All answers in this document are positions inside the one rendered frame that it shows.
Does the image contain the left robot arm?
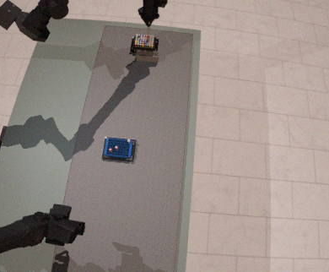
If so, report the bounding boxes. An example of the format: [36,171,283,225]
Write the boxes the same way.
[22,0,167,36]

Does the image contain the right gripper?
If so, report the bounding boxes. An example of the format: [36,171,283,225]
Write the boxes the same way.
[46,204,72,246]

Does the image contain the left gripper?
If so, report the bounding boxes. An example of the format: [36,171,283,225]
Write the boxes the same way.
[138,6,159,27]

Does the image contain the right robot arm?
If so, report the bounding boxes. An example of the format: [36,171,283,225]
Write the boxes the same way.
[0,211,85,253]

